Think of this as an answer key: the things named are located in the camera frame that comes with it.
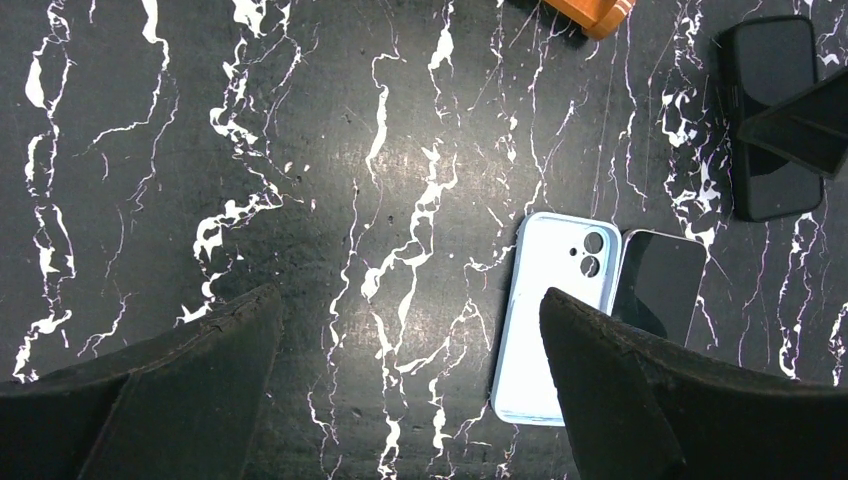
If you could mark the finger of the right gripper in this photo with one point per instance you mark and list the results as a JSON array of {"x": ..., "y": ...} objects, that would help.
[{"x": 809, "y": 129}]

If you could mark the orange wooden shelf rack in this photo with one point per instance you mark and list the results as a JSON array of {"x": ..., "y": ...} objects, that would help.
[{"x": 598, "y": 19}]

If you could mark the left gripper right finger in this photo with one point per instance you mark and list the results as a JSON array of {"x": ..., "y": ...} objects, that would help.
[{"x": 637, "y": 406}]

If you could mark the phone with black screen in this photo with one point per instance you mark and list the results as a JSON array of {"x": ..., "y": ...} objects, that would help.
[{"x": 658, "y": 283}]

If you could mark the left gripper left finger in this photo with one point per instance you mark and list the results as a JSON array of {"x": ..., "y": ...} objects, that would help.
[{"x": 181, "y": 405}]

